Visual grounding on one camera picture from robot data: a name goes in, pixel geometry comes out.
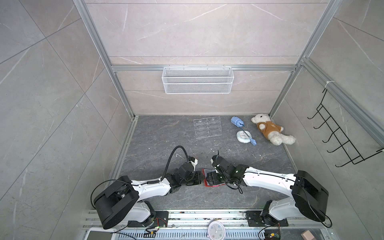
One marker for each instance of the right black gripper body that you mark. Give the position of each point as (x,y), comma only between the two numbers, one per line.
(227,177)

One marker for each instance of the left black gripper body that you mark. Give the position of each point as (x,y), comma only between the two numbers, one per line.
(190,179)

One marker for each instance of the red card holder wallet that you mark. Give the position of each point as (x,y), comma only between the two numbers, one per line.
(205,171)

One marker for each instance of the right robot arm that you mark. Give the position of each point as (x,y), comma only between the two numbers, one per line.
(305,197)

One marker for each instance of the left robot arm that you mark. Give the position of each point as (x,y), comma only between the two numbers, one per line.
(126,200)

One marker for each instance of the small blue brush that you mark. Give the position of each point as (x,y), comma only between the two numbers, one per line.
(253,142)

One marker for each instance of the clear acrylic organizer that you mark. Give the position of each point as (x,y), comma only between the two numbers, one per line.
(207,127)

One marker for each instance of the white round clock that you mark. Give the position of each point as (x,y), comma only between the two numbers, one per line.
(216,231)

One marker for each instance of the blue plastic bottle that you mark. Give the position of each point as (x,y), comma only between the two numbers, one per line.
(237,122)

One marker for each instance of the white teddy bear brown shirt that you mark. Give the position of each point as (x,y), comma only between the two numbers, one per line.
(272,131)

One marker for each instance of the pink eraser block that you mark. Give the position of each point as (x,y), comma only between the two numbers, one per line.
(307,235)

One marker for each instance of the white tablet device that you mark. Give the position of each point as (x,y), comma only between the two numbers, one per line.
(101,234)

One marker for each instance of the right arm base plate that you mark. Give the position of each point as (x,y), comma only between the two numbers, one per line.
(255,219)

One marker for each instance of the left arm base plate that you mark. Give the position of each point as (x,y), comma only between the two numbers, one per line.
(159,219)

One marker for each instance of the white wire mesh basket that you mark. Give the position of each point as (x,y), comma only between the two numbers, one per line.
(197,80)

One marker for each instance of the black wall hook rack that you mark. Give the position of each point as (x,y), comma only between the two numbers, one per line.
(338,134)

